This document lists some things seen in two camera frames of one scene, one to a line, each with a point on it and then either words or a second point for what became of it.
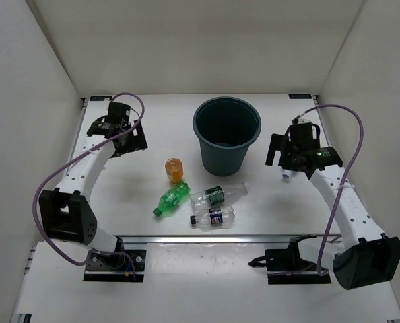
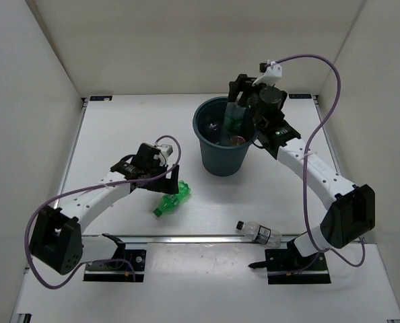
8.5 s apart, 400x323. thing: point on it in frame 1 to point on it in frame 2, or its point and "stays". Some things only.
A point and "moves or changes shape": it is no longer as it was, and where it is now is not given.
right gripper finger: [276, 144] to [236, 87]
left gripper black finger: [137, 138] to [161, 184]
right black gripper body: [289, 159] to [252, 98]
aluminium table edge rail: [211, 239] stays
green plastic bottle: [172, 198] stays
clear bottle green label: [217, 195] to [232, 122]
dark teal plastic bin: [225, 127] stays
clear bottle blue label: [214, 216] to [254, 231]
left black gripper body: [123, 148] to [155, 170]
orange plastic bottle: [174, 167] moves or changes shape
